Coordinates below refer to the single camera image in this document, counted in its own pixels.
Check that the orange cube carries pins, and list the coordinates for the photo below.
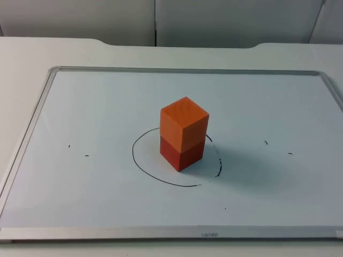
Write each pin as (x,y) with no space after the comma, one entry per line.
(182,120)

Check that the red cube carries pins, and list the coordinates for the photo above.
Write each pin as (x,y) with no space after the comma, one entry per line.
(187,158)

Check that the grey-framed whiteboard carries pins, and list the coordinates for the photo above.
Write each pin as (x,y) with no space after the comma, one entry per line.
(80,187)

